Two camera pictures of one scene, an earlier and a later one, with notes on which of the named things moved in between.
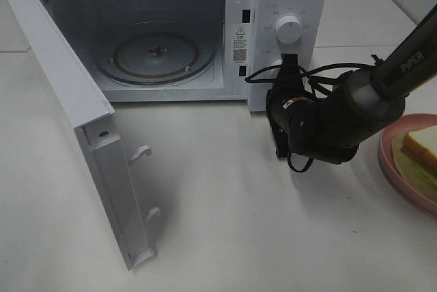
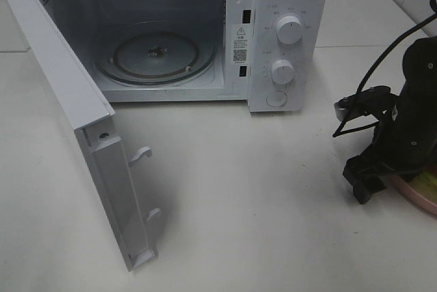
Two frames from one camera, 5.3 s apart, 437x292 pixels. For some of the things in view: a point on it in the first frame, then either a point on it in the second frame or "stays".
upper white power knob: [289, 29] stays
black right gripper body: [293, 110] to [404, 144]
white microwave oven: [200, 37] stays
